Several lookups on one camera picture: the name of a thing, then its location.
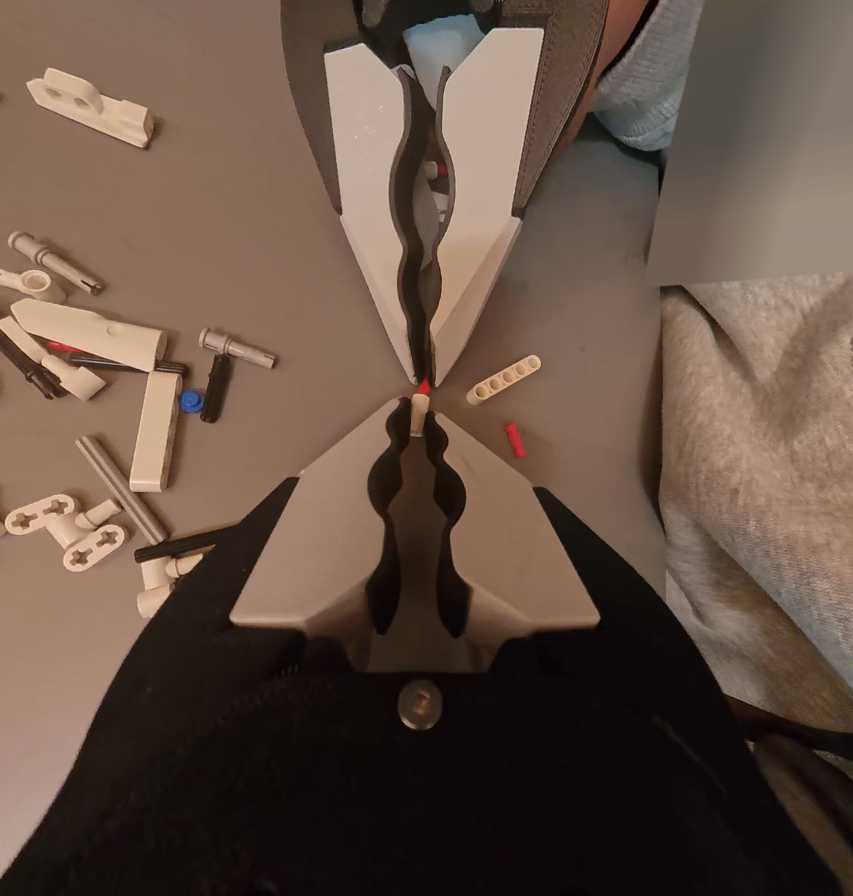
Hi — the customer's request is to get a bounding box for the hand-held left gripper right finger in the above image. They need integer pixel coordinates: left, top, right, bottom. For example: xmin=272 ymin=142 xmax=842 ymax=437
xmin=425 ymin=410 xmax=602 ymax=673

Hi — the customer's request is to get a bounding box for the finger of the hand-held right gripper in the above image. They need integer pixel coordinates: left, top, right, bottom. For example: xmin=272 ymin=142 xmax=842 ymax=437
xmin=428 ymin=27 xmax=545 ymax=389
xmin=324 ymin=42 xmax=434 ymax=386

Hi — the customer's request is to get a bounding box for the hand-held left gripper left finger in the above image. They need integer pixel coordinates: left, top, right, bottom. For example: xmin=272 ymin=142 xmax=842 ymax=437
xmin=229 ymin=396 xmax=411 ymax=672

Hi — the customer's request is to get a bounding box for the pile of lego pieces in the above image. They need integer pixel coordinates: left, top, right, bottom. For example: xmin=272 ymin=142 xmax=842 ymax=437
xmin=0 ymin=231 xmax=280 ymax=620

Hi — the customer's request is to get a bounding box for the person's right forearm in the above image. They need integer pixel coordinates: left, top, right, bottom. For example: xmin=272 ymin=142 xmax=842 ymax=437
xmin=593 ymin=0 xmax=704 ymax=151

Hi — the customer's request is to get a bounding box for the white five-hole lego beam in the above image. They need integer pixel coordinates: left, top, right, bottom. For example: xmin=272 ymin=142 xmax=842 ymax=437
xmin=466 ymin=355 xmax=542 ymax=406

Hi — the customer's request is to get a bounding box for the white two-hole lego panel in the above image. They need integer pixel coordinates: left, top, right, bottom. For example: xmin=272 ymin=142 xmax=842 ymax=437
xmin=26 ymin=67 xmax=154 ymax=150

